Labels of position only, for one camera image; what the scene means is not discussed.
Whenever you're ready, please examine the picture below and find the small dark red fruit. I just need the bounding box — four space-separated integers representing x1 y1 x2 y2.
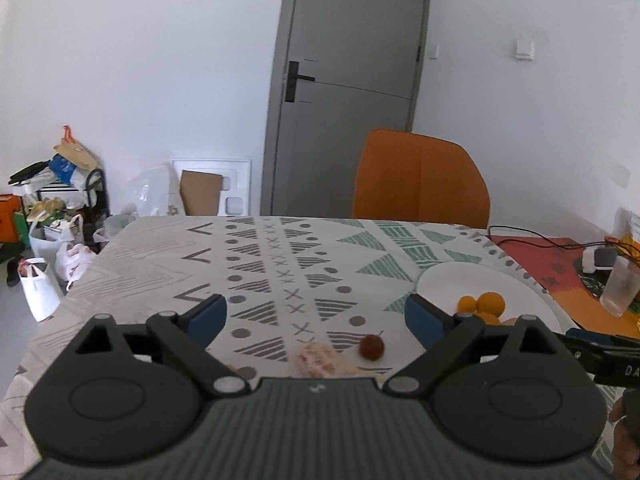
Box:
358 334 385 362

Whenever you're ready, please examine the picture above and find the peeled pomelo segment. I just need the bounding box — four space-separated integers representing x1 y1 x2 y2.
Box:
296 341 360 379

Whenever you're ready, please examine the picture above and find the person's right hand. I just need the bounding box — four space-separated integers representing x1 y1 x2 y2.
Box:
608 399 640 480

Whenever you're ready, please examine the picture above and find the small orange kumquat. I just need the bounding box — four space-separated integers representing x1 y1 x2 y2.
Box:
457 296 477 313

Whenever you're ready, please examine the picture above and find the white round plate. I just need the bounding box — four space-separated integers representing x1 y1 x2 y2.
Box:
416 262 574 334

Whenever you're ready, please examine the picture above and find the medium orange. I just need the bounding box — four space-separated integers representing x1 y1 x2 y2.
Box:
475 311 501 326

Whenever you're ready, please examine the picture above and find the large orange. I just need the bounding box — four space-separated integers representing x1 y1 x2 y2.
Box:
477 292 506 318

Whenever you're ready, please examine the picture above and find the clear plastic cup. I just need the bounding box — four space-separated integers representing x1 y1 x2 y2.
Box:
600 256 640 318

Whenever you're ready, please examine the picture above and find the white power adapter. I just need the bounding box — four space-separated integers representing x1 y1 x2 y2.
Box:
582 246 620 274

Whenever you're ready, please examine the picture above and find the red orange table mat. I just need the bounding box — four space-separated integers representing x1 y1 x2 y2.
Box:
489 234 639 339

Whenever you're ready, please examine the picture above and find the patterned white tablecloth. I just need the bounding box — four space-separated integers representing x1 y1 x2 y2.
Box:
0 214 626 480

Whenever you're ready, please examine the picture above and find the white red plastic bag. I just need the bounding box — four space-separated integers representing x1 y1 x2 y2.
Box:
54 243 96 290

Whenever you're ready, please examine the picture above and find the brown cardboard piece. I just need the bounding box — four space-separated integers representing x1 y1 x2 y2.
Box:
180 170 224 217

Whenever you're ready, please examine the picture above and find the clear plastic bag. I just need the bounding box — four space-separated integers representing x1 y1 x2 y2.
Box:
128 162 186 217

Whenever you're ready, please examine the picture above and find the white foam packaging board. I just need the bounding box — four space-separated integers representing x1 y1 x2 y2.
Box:
172 158 250 217

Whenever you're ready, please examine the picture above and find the orange chair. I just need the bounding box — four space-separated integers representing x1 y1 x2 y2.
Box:
352 129 490 229

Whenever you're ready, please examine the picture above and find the orange box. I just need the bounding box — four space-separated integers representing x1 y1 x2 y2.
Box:
0 194 21 243

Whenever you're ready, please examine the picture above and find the grey door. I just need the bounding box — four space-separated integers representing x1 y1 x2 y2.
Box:
260 0 430 217

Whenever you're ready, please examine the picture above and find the black usb cable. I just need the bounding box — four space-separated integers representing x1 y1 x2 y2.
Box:
486 224 622 252

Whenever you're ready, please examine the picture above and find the brown paper bag orange handle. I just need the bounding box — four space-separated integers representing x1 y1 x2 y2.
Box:
53 125 99 171

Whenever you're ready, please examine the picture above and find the black door handle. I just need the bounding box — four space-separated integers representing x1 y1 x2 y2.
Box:
284 61 316 103

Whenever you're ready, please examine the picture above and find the white wall switch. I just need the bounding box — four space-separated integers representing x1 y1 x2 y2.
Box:
514 39 536 62

